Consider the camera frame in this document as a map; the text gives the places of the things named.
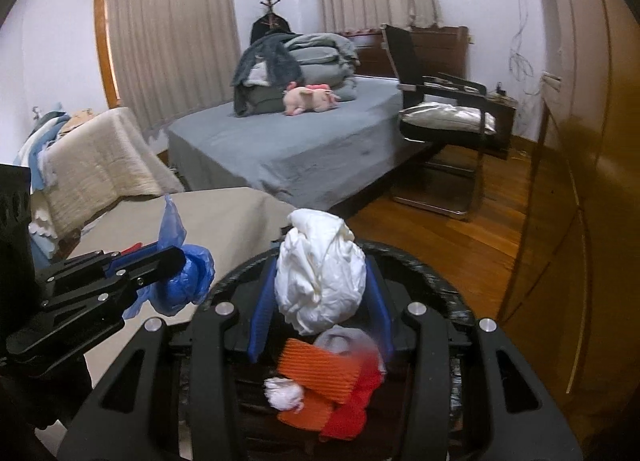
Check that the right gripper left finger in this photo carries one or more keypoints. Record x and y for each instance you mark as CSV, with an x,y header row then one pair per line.
x,y
168,373

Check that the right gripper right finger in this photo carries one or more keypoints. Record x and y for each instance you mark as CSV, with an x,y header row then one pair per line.
x,y
470,393

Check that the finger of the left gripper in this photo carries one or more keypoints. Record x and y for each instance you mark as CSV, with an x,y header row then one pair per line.
x,y
90,309
76,272

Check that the blue plastic bag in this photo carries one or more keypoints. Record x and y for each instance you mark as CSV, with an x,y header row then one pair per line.
x,y
183,272

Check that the red knitted glove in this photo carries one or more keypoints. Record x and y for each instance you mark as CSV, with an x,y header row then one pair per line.
x,y
348,419
135,247

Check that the grey sock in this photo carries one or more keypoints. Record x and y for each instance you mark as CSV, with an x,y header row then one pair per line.
x,y
349,341

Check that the white tissue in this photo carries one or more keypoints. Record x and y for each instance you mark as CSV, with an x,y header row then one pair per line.
x,y
321,272

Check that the black lined trash bin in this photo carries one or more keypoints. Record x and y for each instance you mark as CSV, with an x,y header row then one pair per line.
x,y
274,440

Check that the blue white scalloped cloth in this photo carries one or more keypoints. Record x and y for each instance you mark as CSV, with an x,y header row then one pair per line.
x,y
33,155

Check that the beige quilted cover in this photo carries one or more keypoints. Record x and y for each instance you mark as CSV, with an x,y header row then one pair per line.
x,y
100,162

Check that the grey sheet bed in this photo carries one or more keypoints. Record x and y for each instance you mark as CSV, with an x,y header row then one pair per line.
x,y
315,160

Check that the left beige curtain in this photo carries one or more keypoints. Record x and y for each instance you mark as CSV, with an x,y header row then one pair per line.
x,y
172,57

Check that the pink plush pig toy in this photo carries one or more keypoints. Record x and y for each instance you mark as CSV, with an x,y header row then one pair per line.
x,y
298,99

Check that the folded grey blanket pile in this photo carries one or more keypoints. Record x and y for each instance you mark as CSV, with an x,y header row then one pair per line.
x,y
327,59

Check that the wooden coat rack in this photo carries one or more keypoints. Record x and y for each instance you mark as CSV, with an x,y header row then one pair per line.
x,y
270,8

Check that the wooden nightstand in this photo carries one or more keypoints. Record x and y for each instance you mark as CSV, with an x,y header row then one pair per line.
x,y
500,116

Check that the black office chair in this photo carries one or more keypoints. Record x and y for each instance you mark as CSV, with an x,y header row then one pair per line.
x,y
448,179

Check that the silver cushion on chair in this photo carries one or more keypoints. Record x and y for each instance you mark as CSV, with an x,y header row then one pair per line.
x,y
440,116

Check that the dark wooden headboard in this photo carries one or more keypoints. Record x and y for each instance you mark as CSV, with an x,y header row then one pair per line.
x,y
439,50

